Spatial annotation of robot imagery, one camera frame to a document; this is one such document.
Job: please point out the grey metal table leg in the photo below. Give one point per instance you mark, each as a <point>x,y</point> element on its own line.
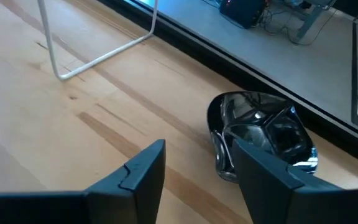
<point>309,21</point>

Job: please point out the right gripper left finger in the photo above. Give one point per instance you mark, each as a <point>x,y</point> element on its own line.
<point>129,199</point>

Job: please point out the leaf-shaped black plate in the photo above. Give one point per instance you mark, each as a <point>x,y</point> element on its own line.
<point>259,124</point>

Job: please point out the black aluminium table frame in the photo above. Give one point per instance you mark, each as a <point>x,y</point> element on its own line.
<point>197,51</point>

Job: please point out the dark blue electronics box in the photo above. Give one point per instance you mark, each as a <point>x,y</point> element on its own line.
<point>244,12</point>

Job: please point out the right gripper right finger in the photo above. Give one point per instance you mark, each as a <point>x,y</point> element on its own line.
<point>291,205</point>

